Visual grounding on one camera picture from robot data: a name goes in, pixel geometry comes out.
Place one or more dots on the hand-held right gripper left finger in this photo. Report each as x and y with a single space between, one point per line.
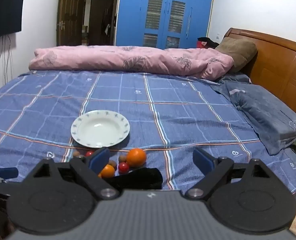
99 160

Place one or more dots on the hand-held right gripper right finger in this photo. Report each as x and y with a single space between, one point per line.
202 160

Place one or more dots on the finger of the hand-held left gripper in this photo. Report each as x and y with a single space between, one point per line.
6 172

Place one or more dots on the brown longan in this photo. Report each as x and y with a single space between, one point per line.
112 164
76 154
122 158

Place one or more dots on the small mandarin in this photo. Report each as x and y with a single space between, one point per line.
108 172

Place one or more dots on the white floral-rim plate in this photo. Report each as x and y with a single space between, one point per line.
100 130

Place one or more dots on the large orange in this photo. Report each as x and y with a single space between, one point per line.
136 157

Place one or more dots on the small red cherry tomato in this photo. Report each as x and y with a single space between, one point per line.
89 153

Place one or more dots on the black cloth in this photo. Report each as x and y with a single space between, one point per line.
140 178

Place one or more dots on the blue plaid bed sheet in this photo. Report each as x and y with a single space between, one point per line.
50 100

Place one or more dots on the crumpled grey-blue garment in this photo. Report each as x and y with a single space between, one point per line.
228 86

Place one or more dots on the pink floral quilt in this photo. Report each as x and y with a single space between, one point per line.
113 58

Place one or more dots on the brown pillow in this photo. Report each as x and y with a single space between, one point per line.
238 52

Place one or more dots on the red and black bag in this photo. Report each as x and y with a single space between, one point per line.
204 43

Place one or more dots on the wooden headboard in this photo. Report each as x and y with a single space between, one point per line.
280 62

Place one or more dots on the brown wooden door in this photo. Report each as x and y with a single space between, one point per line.
70 12

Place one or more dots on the blue wardrobe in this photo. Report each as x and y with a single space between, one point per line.
135 10

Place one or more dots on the black wall television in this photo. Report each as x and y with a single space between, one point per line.
3 15

